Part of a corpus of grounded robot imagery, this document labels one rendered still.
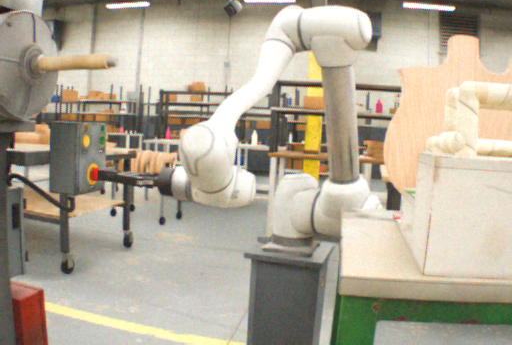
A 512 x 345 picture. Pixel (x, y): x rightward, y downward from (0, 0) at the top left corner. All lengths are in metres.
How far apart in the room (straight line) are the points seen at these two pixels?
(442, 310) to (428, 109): 0.48
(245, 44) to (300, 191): 10.97
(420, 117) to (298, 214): 0.65
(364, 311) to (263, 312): 0.96
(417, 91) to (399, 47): 11.17
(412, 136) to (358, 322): 0.48
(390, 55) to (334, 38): 10.83
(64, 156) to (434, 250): 0.95
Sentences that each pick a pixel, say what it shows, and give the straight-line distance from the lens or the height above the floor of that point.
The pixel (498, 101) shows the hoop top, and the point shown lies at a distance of 0.65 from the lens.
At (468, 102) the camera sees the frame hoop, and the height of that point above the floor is 1.18.
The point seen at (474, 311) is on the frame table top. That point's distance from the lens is 0.68.
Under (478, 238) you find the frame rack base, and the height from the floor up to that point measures 0.99.
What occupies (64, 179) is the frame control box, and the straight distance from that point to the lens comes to 1.22.
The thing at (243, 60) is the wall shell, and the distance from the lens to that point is 12.27.
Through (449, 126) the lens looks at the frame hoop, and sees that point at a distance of 0.71.
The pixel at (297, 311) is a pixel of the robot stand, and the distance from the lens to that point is 1.53.
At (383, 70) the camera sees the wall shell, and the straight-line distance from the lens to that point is 11.98.
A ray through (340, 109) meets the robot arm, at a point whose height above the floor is 1.20.
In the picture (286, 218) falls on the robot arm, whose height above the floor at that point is 0.83.
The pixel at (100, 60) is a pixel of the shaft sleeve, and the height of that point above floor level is 1.25.
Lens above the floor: 1.12
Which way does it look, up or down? 3 degrees down
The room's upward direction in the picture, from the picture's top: 3 degrees clockwise
